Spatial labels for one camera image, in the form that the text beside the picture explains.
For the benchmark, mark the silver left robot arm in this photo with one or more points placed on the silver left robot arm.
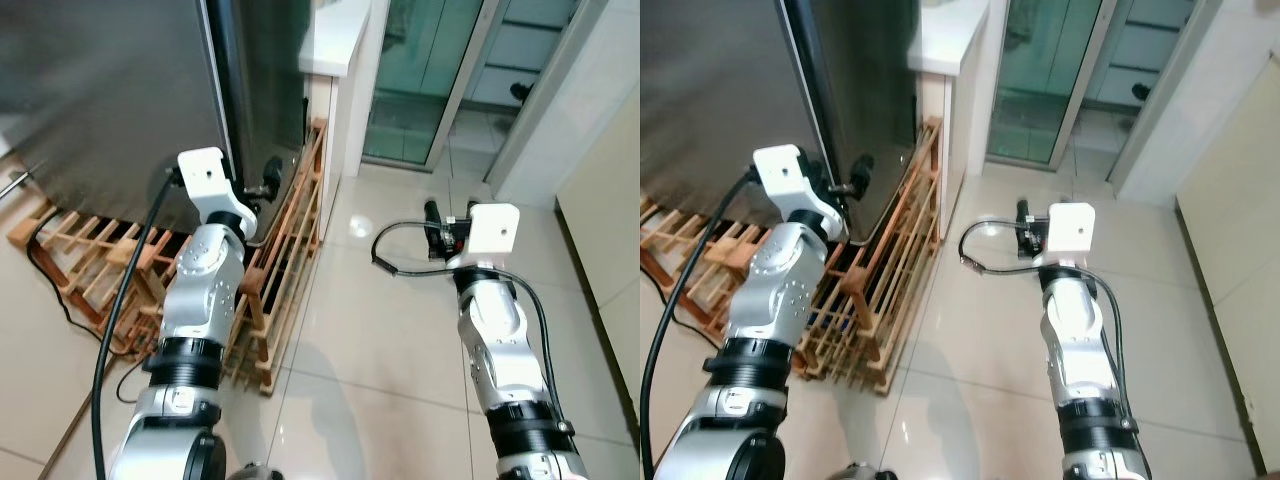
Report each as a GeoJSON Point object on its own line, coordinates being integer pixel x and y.
{"type": "Point", "coordinates": [780, 290]}
{"type": "Point", "coordinates": [205, 290]}

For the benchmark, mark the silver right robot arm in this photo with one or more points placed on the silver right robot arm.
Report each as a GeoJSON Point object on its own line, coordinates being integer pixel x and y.
{"type": "Point", "coordinates": [500, 340]}
{"type": "Point", "coordinates": [1080, 340]}

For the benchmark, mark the stainless steel fridge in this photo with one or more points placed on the stainless steel fridge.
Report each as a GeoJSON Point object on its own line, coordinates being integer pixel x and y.
{"type": "Point", "coordinates": [720, 90]}
{"type": "Point", "coordinates": [110, 90]}

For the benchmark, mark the wooden slatted rack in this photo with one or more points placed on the wooden slatted rack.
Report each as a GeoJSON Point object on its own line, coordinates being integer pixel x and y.
{"type": "Point", "coordinates": [895, 260]}
{"type": "Point", "coordinates": [285, 250]}

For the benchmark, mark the white counter cabinet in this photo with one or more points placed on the white counter cabinet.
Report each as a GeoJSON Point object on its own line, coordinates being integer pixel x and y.
{"type": "Point", "coordinates": [335, 40]}
{"type": "Point", "coordinates": [945, 40]}

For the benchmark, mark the glass sliding door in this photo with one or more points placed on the glass sliding door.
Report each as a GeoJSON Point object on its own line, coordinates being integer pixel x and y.
{"type": "Point", "coordinates": [1045, 70]}
{"type": "Point", "coordinates": [420, 70]}

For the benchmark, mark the black door knob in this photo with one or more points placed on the black door knob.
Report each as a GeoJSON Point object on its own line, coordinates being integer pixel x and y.
{"type": "Point", "coordinates": [520, 92]}
{"type": "Point", "coordinates": [1140, 92]}

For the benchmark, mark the cream cabinet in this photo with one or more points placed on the cream cabinet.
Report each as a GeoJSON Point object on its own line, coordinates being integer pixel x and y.
{"type": "Point", "coordinates": [1235, 230]}
{"type": "Point", "coordinates": [605, 230]}

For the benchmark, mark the silver metal bar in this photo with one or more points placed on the silver metal bar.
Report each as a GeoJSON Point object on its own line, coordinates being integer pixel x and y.
{"type": "Point", "coordinates": [20, 182]}

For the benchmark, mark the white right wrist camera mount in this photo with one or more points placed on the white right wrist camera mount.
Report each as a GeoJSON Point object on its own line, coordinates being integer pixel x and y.
{"type": "Point", "coordinates": [492, 230]}
{"type": "Point", "coordinates": [1068, 230]}

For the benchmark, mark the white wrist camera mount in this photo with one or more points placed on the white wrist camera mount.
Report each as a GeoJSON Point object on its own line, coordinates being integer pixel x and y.
{"type": "Point", "coordinates": [492, 230]}
{"type": "Point", "coordinates": [785, 172]}
{"type": "Point", "coordinates": [205, 175]}
{"type": "Point", "coordinates": [1068, 230]}

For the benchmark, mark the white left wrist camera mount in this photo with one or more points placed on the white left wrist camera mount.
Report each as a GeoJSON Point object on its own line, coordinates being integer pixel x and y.
{"type": "Point", "coordinates": [205, 175]}
{"type": "Point", "coordinates": [785, 172]}

